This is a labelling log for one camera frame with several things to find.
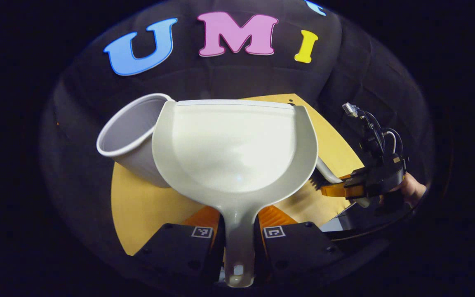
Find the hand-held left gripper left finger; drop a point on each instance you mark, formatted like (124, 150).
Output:
(175, 249)

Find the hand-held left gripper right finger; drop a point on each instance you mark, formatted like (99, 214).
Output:
(299, 247)

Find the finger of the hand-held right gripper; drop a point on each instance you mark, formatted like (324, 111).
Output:
(340, 191)
(361, 177)

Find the small white broom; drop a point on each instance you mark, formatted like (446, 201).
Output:
(328, 171)

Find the grey plastic dustpan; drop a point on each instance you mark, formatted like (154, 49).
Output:
(237, 140)

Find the grey plastic garbage bin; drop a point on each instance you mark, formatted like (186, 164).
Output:
(130, 136)

